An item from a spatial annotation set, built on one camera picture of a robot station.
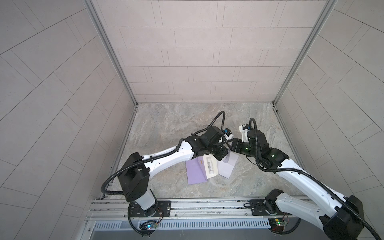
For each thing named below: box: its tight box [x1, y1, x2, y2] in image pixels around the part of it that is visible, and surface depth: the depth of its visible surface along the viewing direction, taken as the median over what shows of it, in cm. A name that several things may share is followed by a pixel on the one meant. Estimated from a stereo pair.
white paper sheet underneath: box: [217, 146, 239, 179], surface depth 85 cm
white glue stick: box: [206, 157, 214, 175], surface depth 85 cm
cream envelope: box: [202, 153, 219, 180], surface depth 85 cm
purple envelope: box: [185, 156, 208, 185], surface depth 84 cm
